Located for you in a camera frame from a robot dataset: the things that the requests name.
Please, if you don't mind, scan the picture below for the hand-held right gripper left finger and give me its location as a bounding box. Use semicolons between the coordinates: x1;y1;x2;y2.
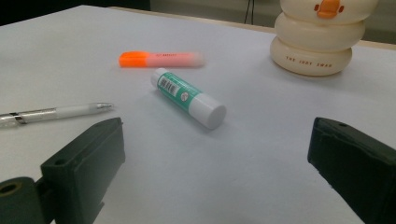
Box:
40;117;126;224

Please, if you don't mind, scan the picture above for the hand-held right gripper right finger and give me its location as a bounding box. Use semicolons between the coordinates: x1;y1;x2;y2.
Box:
307;117;396;224

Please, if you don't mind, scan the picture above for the orange highlighter pen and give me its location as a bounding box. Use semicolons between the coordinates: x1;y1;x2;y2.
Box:
118;50;206;69

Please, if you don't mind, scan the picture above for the green and white glue stick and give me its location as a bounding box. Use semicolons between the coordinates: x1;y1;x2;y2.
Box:
150;67;228;131

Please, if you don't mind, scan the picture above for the cream duck-shaped pen holder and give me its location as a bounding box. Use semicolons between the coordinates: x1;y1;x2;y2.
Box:
269;0;379;77

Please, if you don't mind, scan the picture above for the clear ballpoint pen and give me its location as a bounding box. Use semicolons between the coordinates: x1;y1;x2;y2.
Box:
0;102;115;129

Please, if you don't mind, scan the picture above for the black cable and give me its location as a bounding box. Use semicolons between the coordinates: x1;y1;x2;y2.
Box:
244;0;255;25

